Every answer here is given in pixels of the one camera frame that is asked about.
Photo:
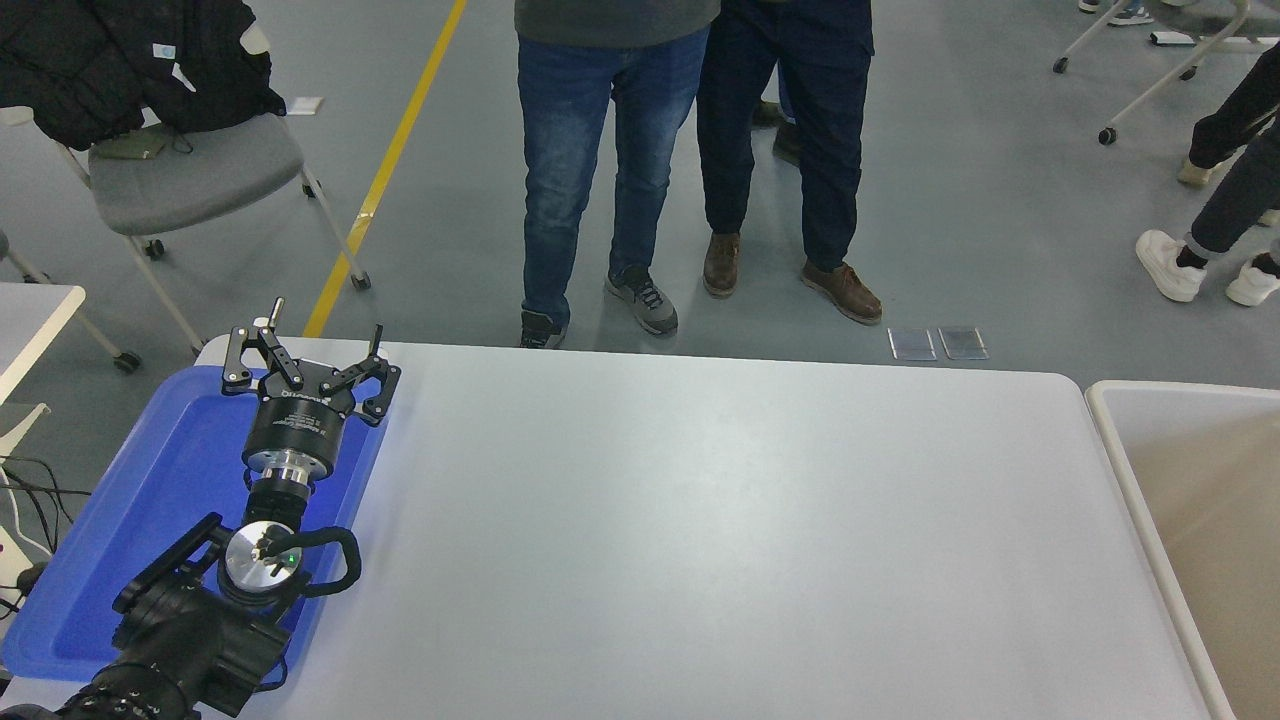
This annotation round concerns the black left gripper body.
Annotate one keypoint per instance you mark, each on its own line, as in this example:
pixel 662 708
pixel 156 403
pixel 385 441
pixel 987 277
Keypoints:
pixel 299 425

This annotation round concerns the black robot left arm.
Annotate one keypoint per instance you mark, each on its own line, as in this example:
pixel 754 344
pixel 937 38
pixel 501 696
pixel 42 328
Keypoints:
pixel 190 640

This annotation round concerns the blue plastic tray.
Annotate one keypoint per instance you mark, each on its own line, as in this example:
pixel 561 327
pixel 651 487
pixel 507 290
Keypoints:
pixel 130 520

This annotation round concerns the grey wheeled chair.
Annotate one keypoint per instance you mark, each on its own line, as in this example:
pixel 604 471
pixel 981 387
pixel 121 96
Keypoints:
pixel 190 170

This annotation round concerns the white side table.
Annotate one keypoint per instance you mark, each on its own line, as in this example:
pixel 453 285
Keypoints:
pixel 30 320

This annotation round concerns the olive green pouch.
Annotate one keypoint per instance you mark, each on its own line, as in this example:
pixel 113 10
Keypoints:
pixel 130 147

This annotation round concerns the white paper sheet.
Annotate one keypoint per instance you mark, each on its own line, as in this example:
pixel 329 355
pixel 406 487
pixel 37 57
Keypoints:
pixel 303 105

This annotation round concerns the black power plug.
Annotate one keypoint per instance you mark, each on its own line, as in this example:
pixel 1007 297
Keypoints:
pixel 30 578

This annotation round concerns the white power strip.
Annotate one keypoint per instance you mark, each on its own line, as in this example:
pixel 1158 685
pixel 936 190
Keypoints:
pixel 8 560

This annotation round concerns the person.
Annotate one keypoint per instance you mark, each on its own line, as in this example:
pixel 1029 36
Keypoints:
pixel 1130 12
pixel 1240 110
pixel 1170 268
pixel 830 150
pixel 560 150

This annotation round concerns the black jacket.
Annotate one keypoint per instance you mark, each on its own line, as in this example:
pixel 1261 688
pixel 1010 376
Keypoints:
pixel 120 60

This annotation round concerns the clear floor plate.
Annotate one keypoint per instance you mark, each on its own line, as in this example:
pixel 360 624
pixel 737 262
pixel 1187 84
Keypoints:
pixel 962 343
pixel 911 344

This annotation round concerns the large pale bin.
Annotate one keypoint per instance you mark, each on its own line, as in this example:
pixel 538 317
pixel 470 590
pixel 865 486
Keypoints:
pixel 1200 480

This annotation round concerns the white frame leg with caster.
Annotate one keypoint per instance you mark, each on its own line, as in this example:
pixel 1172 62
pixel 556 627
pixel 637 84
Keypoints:
pixel 126 361

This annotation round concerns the white wheeled chair frame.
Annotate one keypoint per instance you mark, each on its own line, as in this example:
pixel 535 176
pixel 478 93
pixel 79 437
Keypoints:
pixel 1107 135

